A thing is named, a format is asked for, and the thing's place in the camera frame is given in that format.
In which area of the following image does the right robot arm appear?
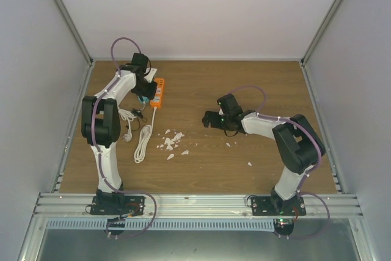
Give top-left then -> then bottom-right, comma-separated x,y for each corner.
202,94 -> 326,215

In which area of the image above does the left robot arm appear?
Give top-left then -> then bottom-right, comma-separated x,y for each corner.
81,53 -> 158,215

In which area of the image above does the white debris pile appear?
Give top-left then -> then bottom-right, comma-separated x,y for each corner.
156,129 -> 189,161

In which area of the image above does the orange power strip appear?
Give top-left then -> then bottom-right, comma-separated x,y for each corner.
150,78 -> 165,109

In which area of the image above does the teal power strip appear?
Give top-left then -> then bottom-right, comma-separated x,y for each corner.
138,97 -> 150,104

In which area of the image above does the white bundled orange-strip cable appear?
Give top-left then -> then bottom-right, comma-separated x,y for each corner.
133,108 -> 158,164

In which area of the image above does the black thin wire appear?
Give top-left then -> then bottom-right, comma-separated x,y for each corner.
125,106 -> 147,130

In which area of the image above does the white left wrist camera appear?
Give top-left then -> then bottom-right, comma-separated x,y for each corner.
144,68 -> 157,83

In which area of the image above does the white coiled teal-strip cable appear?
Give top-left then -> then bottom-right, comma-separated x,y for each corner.
117,101 -> 147,143

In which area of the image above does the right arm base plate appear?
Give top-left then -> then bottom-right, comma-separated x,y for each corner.
246,195 -> 307,216

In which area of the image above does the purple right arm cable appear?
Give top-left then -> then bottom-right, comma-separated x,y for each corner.
227,86 -> 331,240

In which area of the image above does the slotted cable duct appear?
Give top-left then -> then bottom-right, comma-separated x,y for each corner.
46,218 -> 274,232

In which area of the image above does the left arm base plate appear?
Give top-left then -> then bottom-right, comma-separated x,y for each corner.
85,194 -> 145,217

